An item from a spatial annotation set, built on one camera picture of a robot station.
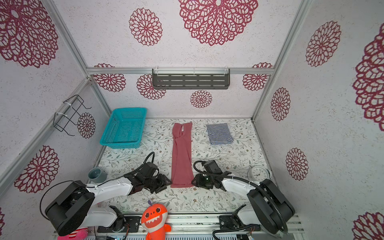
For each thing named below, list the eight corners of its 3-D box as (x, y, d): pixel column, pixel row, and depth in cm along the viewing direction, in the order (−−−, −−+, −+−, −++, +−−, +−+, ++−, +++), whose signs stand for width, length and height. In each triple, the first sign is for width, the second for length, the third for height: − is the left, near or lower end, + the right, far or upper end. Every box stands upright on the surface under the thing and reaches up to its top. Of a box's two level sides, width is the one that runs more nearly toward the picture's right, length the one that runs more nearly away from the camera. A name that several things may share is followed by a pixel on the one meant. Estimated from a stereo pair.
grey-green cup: (93, 183, 89) (86, 178, 83) (97, 173, 93) (90, 168, 87) (104, 183, 89) (98, 178, 83) (108, 173, 93) (102, 168, 87)
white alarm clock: (249, 181, 91) (251, 177, 86) (246, 169, 95) (248, 165, 91) (268, 181, 91) (272, 177, 86) (264, 169, 95) (267, 165, 91)
